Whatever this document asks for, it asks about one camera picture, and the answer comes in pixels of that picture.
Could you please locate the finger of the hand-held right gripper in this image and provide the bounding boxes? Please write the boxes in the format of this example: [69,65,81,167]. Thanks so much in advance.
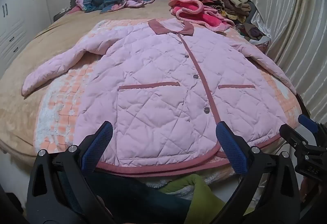
[279,124,310,150]
[298,114,327,139]

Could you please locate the tan bed cover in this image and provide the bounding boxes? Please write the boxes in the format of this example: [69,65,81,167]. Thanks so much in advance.
[0,0,256,162]

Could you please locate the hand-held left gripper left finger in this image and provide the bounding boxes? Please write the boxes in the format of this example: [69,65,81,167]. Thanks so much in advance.
[27,120,115,224]

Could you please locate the orange checked blanket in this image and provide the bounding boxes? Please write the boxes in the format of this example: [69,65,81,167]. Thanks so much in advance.
[34,18,302,185]

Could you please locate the pile of folded clothes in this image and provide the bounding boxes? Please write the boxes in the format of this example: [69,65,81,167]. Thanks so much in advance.
[188,0,272,44]

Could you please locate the white satin curtain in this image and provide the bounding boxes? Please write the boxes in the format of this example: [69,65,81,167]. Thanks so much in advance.
[246,0,327,125]

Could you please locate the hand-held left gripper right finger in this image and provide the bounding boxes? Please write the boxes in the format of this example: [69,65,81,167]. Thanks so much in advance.
[212,122,300,224]

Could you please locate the white wardrobe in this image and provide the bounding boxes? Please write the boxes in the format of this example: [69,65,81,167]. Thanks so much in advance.
[0,0,55,72]

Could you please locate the dark trousers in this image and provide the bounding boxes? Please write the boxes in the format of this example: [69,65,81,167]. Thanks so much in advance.
[57,170,192,224]

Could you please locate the pink quilted jacket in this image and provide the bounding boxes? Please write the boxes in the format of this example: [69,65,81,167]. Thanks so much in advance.
[22,19,297,177]

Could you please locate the person's right hand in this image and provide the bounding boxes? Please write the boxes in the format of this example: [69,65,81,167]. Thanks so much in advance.
[299,177,325,204]

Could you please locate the green garment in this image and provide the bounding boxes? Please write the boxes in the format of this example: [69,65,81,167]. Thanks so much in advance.
[159,174,226,224]

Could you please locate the pink fleece garment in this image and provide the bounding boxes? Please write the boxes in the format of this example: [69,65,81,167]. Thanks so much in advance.
[169,0,235,33]

